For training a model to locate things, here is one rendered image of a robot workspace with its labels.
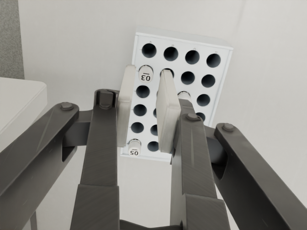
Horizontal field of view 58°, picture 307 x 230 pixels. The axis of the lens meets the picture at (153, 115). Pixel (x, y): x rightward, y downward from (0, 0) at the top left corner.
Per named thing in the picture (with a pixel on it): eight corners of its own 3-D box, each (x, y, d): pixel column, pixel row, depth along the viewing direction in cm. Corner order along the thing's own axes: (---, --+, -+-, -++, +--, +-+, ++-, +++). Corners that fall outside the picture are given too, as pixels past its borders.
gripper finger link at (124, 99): (125, 148, 16) (112, 147, 16) (131, 101, 22) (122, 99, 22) (131, 101, 15) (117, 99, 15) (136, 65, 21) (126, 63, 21)
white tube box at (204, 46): (137, 24, 26) (135, 31, 23) (223, 39, 27) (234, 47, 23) (122, 137, 31) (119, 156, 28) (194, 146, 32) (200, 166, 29)
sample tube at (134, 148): (131, 123, 30) (128, 146, 26) (142, 124, 30) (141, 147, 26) (129, 133, 31) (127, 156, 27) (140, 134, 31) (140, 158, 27)
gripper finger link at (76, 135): (110, 153, 14) (50, 146, 14) (119, 111, 19) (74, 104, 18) (113, 127, 13) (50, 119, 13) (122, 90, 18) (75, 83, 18)
